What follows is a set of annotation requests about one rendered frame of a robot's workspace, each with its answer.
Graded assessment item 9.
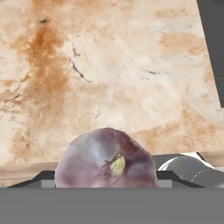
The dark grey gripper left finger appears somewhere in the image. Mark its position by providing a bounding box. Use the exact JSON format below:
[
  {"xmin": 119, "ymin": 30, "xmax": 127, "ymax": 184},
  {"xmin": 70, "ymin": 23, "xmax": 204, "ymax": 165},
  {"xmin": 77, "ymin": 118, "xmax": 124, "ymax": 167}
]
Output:
[{"xmin": 6, "ymin": 170, "xmax": 57, "ymax": 189}]

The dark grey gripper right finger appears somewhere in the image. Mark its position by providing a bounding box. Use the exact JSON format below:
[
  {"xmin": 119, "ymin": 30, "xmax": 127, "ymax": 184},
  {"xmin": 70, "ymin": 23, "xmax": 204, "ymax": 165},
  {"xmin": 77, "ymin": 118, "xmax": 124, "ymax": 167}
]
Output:
[{"xmin": 156, "ymin": 170, "xmax": 205, "ymax": 189}]

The grey and white round object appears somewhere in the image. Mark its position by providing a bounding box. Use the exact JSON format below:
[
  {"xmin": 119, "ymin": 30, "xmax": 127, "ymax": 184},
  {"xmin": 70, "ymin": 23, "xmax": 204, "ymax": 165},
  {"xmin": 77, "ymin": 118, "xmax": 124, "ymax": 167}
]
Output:
[{"xmin": 151, "ymin": 151, "xmax": 224, "ymax": 189}]

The dark grey hob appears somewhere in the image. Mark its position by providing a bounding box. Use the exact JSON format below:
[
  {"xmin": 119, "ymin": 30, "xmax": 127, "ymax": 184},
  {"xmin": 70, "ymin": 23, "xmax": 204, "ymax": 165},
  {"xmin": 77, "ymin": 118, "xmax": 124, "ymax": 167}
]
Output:
[{"xmin": 195, "ymin": 0, "xmax": 224, "ymax": 109}]

